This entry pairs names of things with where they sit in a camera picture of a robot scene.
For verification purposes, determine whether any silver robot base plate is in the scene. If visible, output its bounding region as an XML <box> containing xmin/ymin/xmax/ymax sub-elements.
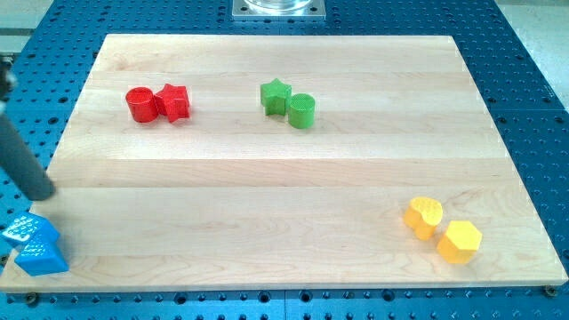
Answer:
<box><xmin>231</xmin><ymin>0</ymin><xmax>326</xmax><ymax>21</ymax></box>

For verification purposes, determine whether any wooden board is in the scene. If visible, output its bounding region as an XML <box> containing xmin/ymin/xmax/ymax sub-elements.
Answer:
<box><xmin>1</xmin><ymin>34</ymin><xmax>567</xmax><ymax>292</ymax></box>

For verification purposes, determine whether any blue triangle block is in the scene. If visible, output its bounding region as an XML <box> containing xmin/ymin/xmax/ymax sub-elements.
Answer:
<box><xmin>15</xmin><ymin>236</ymin><xmax>68</xmax><ymax>276</ymax></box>

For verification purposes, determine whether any yellow heart block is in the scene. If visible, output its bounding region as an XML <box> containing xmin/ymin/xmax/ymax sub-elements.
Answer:
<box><xmin>403</xmin><ymin>196</ymin><xmax>444</xmax><ymax>241</ymax></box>

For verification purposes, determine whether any blue cube block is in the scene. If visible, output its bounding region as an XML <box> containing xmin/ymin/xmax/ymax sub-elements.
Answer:
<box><xmin>1</xmin><ymin>212</ymin><xmax>60</xmax><ymax>250</ymax></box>

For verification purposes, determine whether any green cylinder block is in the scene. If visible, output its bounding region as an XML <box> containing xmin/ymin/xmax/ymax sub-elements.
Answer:
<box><xmin>288</xmin><ymin>93</ymin><xmax>316</xmax><ymax>129</ymax></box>

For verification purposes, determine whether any green star block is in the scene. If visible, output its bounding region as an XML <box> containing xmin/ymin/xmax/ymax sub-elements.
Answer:
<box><xmin>260</xmin><ymin>78</ymin><xmax>292</xmax><ymax>116</ymax></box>

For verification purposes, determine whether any yellow hexagon block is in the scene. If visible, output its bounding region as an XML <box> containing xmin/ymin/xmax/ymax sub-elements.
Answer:
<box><xmin>437</xmin><ymin>220</ymin><xmax>483</xmax><ymax>264</ymax></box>

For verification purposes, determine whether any red star block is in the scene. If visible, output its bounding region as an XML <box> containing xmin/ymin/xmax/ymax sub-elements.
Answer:
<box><xmin>154</xmin><ymin>84</ymin><xmax>191</xmax><ymax>123</ymax></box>

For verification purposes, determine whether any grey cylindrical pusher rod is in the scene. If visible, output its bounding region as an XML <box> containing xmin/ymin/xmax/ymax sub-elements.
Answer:
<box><xmin>1</xmin><ymin>113</ymin><xmax>55</xmax><ymax>201</ymax></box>

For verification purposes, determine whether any red cylinder block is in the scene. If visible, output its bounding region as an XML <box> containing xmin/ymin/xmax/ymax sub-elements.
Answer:
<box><xmin>125</xmin><ymin>87</ymin><xmax>158</xmax><ymax>123</ymax></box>

